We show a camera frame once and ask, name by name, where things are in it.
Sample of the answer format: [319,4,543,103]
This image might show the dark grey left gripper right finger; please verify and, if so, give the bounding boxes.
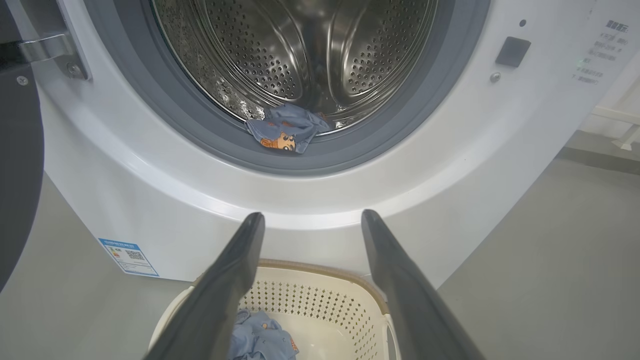
[360,209,487,360]

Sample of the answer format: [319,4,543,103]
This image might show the blue energy label sticker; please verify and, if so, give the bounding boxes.
[98,238,160,277]

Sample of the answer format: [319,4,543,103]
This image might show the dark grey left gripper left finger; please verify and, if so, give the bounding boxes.
[142,212,266,360]

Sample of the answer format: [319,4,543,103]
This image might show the stainless steel perforated drum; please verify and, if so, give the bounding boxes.
[150,0,440,136]

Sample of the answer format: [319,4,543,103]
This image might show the black round glass washer door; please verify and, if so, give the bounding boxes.
[0,0,45,293]

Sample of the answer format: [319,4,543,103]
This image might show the white front-load washing machine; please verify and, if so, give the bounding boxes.
[5,0,640,291]

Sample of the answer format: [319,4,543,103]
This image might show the blue cartoon print garment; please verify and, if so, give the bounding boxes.
[245,103,333,155]
[227,309,300,360]

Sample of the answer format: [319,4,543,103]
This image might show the chrome door hinge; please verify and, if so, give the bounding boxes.
[0,30,93,82]

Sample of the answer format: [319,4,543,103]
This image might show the cream perforated basket brown rim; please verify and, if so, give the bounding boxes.
[147,259,401,360]

